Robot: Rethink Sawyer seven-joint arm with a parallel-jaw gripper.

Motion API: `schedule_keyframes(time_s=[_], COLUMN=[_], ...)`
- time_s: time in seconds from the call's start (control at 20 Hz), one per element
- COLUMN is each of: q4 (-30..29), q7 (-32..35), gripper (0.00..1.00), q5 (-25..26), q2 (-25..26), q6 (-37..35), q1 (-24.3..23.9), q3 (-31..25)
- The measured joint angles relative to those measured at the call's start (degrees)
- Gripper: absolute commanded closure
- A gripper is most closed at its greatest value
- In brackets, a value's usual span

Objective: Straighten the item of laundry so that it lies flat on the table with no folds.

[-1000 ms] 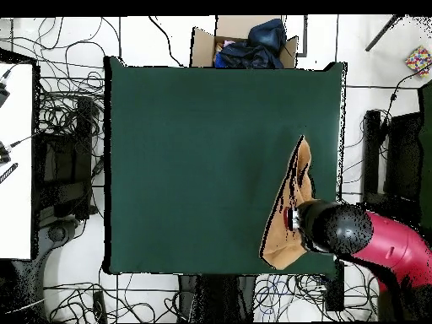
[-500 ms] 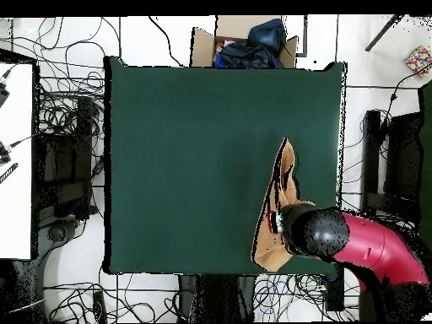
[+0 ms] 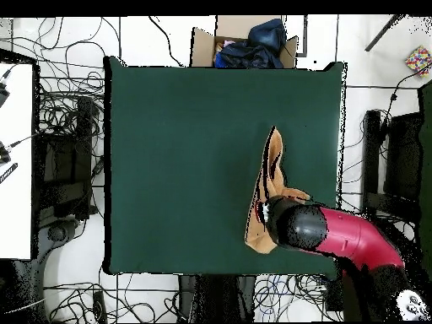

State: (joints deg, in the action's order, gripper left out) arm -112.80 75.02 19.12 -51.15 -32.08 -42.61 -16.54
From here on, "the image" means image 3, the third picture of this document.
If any black striped strap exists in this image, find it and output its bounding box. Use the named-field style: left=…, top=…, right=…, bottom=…
left=0, top=162, right=19, bottom=185

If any dark green table cloth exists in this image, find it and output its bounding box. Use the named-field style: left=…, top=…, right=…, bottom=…
left=103, top=55, right=348, bottom=275

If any tan terry towel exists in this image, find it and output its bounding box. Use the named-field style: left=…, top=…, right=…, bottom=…
left=244, top=126, right=311, bottom=255

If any black cable tangle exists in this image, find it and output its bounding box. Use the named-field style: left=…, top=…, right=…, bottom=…
left=256, top=273, right=345, bottom=321
left=33, top=16, right=106, bottom=136
left=43, top=269, right=180, bottom=323

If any black rod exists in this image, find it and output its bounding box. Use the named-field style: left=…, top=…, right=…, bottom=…
left=364, top=14, right=404, bottom=52

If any black device on desk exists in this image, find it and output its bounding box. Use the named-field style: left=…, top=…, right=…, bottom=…
left=0, top=139, right=13, bottom=166
left=0, top=82, right=11, bottom=109

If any dark blue clothing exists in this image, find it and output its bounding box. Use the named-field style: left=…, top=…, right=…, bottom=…
left=213, top=18, right=288, bottom=70

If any green covered side table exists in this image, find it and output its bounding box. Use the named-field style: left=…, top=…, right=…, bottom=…
left=416, top=80, right=432, bottom=267

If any black power strip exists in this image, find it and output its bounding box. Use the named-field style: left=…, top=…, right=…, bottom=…
left=324, top=269, right=345, bottom=312
left=91, top=290, right=108, bottom=324

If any black chair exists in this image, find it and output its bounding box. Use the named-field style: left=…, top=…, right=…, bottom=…
left=35, top=95, right=100, bottom=224
left=359, top=109, right=423, bottom=225

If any white desk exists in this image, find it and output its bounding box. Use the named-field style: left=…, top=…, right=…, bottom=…
left=0, top=62, right=35, bottom=261

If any brown cardboard box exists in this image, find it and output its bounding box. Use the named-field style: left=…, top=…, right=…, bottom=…
left=190, top=14, right=300, bottom=70

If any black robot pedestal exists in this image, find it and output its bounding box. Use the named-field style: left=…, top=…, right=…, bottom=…
left=178, top=273, right=257, bottom=323

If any colourful patterned box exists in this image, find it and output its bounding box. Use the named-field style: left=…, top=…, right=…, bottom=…
left=404, top=45, right=432, bottom=77

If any long black cable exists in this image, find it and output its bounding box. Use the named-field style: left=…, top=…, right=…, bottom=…
left=148, top=14, right=184, bottom=68

